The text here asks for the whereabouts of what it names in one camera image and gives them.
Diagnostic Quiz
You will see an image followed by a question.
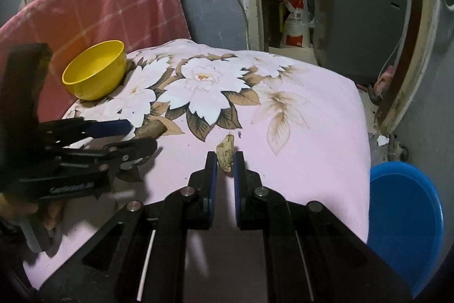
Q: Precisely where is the yellow plastic bowl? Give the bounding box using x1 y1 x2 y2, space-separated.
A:
62 40 126 101

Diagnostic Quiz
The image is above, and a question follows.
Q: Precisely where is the grey washing machine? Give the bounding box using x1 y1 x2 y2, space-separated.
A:
313 0 407 85

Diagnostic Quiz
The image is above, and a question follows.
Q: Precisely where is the left hand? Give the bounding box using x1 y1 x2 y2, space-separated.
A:
0 193 67 230

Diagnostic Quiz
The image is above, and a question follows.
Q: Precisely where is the pink checked towel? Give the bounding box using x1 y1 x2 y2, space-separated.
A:
1 0 190 122

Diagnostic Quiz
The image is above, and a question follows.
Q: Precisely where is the blue plastic basin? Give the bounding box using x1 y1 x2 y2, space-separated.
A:
367 162 444 297

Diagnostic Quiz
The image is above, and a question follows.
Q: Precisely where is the pink floral tablecloth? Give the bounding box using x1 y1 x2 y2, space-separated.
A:
24 39 371 288

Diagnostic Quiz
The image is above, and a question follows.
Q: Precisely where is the red white sack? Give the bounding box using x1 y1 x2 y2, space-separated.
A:
282 0 310 49

